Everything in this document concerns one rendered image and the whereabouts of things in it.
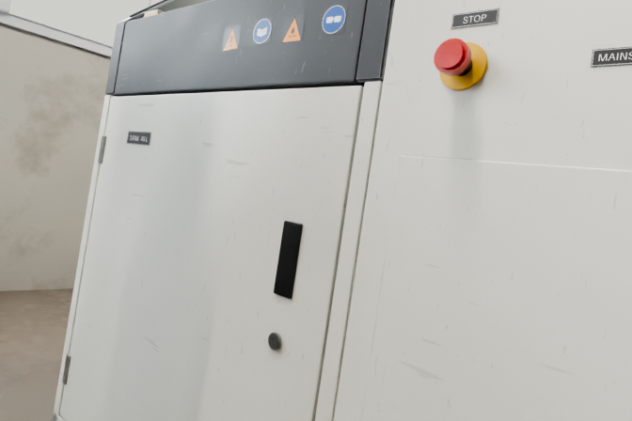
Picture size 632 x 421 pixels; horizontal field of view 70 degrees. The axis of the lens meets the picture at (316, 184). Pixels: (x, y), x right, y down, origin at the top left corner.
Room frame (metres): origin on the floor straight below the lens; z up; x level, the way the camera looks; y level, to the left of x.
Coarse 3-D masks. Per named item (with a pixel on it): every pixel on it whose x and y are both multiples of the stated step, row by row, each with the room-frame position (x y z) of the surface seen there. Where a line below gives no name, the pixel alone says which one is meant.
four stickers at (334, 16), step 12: (324, 12) 0.60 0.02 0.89; (336, 12) 0.59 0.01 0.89; (264, 24) 0.68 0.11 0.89; (288, 24) 0.65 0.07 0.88; (300, 24) 0.63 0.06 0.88; (324, 24) 0.60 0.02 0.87; (336, 24) 0.59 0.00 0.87; (228, 36) 0.73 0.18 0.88; (264, 36) 0.67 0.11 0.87; (288, 36) 0.64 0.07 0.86; (300, 36) 0.63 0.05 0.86; (228, 48) 0.73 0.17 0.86
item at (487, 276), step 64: (448, 0) 0.49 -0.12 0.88; (512, 0) 0.45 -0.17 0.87; (576, 0) 0.41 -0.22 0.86; (512, 64) 0.45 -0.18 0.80; (576, 64) 0.41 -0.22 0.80; (384, 128) 0.53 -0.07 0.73; (448, 128) 0.48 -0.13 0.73; (512, 128) 0.44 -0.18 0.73; (576, 128) 0.41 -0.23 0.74; (384, 192) 0.52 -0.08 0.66; (448, 192) 0.47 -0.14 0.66; (512, 192) 0.43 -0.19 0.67; (576, 192) 0.40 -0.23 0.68; (384, 256) 0.52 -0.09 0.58; (448, 256) 0.47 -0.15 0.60; (512, 256) 0.43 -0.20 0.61; (576, 256) 0.40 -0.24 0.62; (384, 320) 0.51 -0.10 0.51; (448, 320) 0.46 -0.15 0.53; (512, 320) 0.42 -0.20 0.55; (576, 320) 0.39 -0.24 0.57; (384, 384) 0.50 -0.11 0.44; (448, 384) 0.46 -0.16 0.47; (512, 384) 0.42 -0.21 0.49; (576, 384) 0.39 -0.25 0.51
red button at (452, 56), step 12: (444, 48) 0.45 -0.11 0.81; (456, 48) 0.44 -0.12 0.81; (468, 48) 0.44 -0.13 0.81; (480, 48) 0.46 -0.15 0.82; (444, 60) 0.45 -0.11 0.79; (456, 60) 0.44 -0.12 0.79; (468, 60) 0.44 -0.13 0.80; (480, 60) 0.46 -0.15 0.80; (444, 72) 0.45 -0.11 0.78; (456, 72) 0.45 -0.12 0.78; (468, 72) 0.47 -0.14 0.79; (480, 72) 0.46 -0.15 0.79; (444, 84) 0.49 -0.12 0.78; (456, 84) 0.48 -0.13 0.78; (468, 84) 0.47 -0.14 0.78
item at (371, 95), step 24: (360, 120) 0.55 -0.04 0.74; (360, 144) 0.55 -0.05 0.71; (96, 168) 0.97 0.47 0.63; (360, 168) 0.55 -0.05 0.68; (360, 192) 0.54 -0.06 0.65; (360, 216) 0.54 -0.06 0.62; (336, 288) 0.55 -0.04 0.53; (72, 312) 0.97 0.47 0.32; (336, 312) 0.55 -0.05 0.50; (336, 336) 0.55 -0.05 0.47; (336, 360) 0.54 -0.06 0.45; (336, 384) 0.54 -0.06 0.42
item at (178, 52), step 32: (224, 0) 0.75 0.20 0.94; (256, 0) 0.70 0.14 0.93; (288, 0) 0.65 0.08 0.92; (320, 0) 0.61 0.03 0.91; (352, 0) 0.58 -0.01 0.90; (128, 32) 0.94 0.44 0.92; (160, 32) 0.86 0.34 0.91; (192, 32) 0.79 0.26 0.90; (224, 32) 0.74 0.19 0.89; (352, 32) 0.57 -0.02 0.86; (128, 64) 0.92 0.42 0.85; (160, 64) 0.85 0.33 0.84; (192, 64) 0.78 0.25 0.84; (224, 64) 0.73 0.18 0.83; (256, 64) 0.68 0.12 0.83; (288, 64) 0.64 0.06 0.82; (320, 64) 0.60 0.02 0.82; (352, 64) 0.57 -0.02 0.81
